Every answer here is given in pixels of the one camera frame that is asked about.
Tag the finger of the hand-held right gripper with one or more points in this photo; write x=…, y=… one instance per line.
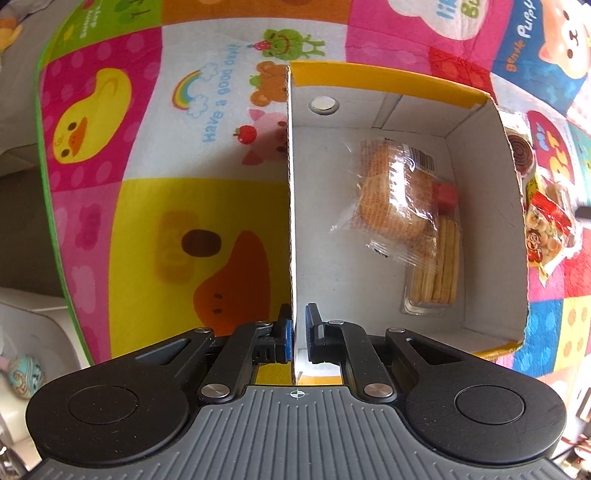
x=584, y=213

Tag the white furniture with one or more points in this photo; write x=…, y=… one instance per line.
x=32, y=323

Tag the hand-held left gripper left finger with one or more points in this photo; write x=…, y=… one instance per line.
x=286, y=339

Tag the clear round bread packet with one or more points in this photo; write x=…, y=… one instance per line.
x=388, y=203

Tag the cracker stick tray red dip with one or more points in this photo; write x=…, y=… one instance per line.
x=441, y=267

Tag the brown roll cake packet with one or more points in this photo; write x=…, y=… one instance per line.
x=519, y=150

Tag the red yellow biscuit snack bag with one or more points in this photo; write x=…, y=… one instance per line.
x=549, y=230

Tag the colourful cartoon printed blanket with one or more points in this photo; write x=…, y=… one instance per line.
x=138, y=230

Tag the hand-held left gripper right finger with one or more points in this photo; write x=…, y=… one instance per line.
x=315, y=339

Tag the teal patterned egg ornament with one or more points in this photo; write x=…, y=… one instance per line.
x=25, y=376

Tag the yellow cardboard box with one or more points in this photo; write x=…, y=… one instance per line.
x=480, y=184

